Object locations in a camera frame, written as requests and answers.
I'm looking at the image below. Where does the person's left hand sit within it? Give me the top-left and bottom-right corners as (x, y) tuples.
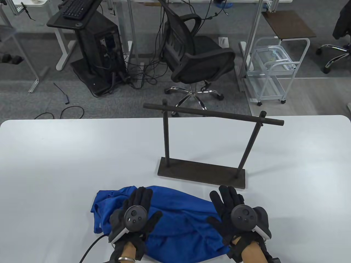
(108, 187), (163, 262)

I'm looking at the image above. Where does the person's right hand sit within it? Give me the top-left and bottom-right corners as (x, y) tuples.
(206, 185), (272, 263)

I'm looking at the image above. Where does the blue t-shirt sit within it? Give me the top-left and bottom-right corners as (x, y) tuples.
(90, 185), (231, 260)

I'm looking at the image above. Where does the dark desktop rack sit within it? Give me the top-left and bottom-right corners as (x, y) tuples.
(143, 99), (285, 190)

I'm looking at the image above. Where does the person's right forearm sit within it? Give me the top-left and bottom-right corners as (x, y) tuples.
(233, 237), (262, 263)

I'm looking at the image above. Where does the person's left forearm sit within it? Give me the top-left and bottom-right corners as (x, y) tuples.
(118, 242), (137, 263)

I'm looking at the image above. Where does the white desktop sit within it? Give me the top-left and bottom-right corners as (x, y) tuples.
(0, 115), (351, 263)

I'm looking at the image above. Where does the black controller on left hand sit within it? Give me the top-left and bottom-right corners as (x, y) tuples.
(109, 205), (148, 244)

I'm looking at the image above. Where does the black controller on hand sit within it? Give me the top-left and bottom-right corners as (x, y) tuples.
(230, 204), (271, 239)
(109, 205), (148, 244)

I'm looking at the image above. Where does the black controller on right hand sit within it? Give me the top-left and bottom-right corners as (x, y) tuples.
(230, 204), (271, 239)

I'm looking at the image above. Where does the grey power strip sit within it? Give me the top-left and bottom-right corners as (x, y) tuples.
(133, 62), (145, 88)

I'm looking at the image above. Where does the white rolling cart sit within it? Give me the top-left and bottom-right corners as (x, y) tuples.
(244, 37), (311, 106)

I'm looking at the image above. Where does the black mesh office chair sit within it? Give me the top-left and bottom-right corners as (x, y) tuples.
(162, 5), (236, 110)

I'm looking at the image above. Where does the white desk with metal legs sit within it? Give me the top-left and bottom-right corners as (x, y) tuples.
(0, 0), (78, 71)

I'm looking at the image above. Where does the black computer tower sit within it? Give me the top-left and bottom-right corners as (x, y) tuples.
(75, 12), (126, 94)

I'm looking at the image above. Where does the brown wooden board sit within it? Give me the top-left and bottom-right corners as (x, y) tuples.
(262, 11), (316, 39)

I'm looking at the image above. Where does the black computer cart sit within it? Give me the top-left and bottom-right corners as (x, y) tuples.
(47, 0), (128, 97)

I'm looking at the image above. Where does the black dumbbell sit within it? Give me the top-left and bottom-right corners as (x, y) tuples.
(0, 53), (24, 65)

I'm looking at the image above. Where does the black keyboard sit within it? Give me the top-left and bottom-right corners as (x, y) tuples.
(59, 0), (95, 19)

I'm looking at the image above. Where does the black glove cable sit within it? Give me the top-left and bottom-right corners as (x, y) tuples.
(79, 233), (111, 263)

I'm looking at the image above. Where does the black looped floor cable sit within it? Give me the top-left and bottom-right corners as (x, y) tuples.
(34, 105), (85, 120)

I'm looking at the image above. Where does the black adapter with cable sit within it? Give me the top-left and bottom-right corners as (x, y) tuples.
(53, 83), (69, 105)

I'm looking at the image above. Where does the black tangled cable bundle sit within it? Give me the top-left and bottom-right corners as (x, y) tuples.
(121, 0), (172, 88)

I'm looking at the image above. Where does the aluminium frame stand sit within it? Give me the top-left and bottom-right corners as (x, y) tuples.
(0, 26), (40, 93)

